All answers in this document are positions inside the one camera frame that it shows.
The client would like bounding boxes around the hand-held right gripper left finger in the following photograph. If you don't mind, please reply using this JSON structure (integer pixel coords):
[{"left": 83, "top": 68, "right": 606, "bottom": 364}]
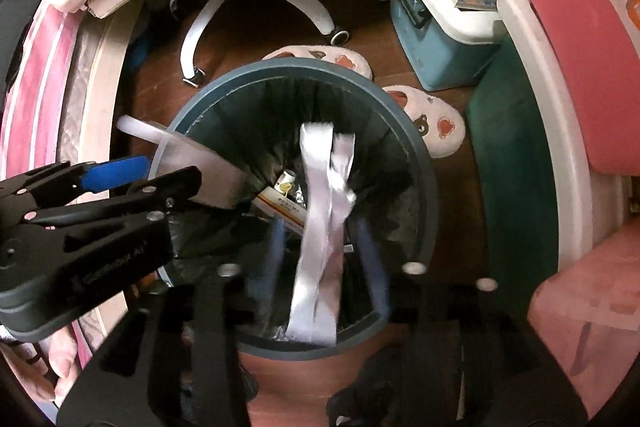
[{"left": 57, "top": 217, "right": 290, "bottom": 427}]

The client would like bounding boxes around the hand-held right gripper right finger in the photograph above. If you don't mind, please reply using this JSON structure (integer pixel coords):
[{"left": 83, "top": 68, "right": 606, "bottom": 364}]
[{"left": 352, "top": 218, "right": 588, "bottom": 427}]

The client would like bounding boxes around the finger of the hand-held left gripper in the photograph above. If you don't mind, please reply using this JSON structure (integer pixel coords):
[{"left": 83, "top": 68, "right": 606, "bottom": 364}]
[
  {"left": 0, "top": 155, "right": 152, "bottom": 216},
  {"left": 24, "top": 166, "right": 203, "bottom": 239}
]

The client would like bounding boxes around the white paper strip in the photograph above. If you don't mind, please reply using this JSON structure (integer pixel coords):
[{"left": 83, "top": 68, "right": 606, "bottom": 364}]
[{"left": 286, "top": 122, "right": 359, "bottom": 349}]

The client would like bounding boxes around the translucent plastic cup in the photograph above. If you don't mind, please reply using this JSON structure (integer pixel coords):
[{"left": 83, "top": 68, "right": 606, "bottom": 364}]
[{"left": 117, "top": 116, "right": 252, "bottom": 210}]

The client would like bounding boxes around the black bin liner bag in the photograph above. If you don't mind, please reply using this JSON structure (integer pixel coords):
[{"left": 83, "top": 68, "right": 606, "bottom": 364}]
[{"left": 167, "top": 74, "right": 427, "bottom": 348}]

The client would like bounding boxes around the blue-grey round trash bin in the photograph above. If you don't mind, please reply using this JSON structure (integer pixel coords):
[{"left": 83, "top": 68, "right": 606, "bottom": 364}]
[{"left": 156, "top": 59, "right": 441, "bottom": 363}]

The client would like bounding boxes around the orange striped small box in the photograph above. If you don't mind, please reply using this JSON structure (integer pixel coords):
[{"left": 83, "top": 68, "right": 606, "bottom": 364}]
[{"left": 251, "top": 186, "right": 307, "bottom": 235}]

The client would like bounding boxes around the small white bottle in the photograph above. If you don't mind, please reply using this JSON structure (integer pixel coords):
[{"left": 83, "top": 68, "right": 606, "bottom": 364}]
[{"left": 275, "top": 169, "right": 297, "bottom": 196}]

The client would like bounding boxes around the pink striped bed sheet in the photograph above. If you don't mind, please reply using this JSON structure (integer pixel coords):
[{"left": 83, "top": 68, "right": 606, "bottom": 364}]
[{"left": 0, "top": 0, "right": 128, "bottom": 408}]

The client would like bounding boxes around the white plush slipper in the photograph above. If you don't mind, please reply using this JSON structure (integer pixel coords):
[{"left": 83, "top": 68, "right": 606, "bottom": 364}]
[
  {"left": 261, "top": 44, "right": 374, "bottom": 82},
  {"left": 381, "top": 84, "right": 467, "bottom": 160}
]

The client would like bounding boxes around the storage box with white lid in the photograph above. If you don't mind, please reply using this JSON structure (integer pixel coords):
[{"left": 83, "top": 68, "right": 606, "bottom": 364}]
[{"left": 377, "top": 0, "right": 507, "bottom": 94}]

